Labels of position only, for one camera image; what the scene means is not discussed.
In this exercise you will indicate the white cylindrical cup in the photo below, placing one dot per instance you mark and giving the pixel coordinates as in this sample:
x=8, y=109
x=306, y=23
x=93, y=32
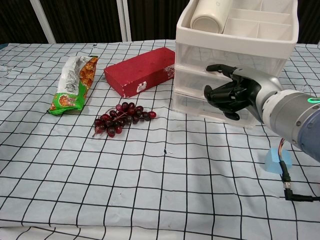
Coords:
x=207, y=17

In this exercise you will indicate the red cardboard box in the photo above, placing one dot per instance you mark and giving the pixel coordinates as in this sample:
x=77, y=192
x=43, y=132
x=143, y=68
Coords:
x=140, y=67

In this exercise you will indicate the blue foam cube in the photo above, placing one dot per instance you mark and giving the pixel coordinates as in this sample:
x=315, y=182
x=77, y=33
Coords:
x=272, y=162

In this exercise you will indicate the black grid checked tablecloth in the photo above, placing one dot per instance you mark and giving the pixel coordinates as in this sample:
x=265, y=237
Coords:
x=125, y=180

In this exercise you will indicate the clear plastic drawer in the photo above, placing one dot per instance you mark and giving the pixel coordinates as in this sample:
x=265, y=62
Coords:
x=195, y=55
x=190, y=105
x=190, y=80

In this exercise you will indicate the white plastic drawer unit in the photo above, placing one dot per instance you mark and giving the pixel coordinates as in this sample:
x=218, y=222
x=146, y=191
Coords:
x=225, y=38

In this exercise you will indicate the white double partition post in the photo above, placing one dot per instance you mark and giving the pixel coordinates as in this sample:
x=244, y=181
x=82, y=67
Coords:
x=124, y=22

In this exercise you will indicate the red grape bunch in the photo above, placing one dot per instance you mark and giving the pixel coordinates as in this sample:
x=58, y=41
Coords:
x=120, y=120

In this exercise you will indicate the slanted white partition post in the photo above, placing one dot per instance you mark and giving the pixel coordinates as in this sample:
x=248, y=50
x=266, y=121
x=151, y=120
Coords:
x=46, y=22

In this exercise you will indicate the green orange snack bag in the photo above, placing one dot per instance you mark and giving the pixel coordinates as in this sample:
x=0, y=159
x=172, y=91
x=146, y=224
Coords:
x=75, y=85

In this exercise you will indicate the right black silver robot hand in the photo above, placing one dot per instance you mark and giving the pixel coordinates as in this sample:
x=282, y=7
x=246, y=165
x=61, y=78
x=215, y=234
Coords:
x=240, y=92

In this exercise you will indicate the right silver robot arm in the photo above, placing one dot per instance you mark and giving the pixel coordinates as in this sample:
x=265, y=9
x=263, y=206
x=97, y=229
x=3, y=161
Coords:
x=292, y=115

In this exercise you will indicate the black ribbed partition panel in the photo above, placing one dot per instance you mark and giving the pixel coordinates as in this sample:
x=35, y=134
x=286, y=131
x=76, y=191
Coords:
x=17, y=20
x=155, y=17
x=310, y=20
x=85, y=20

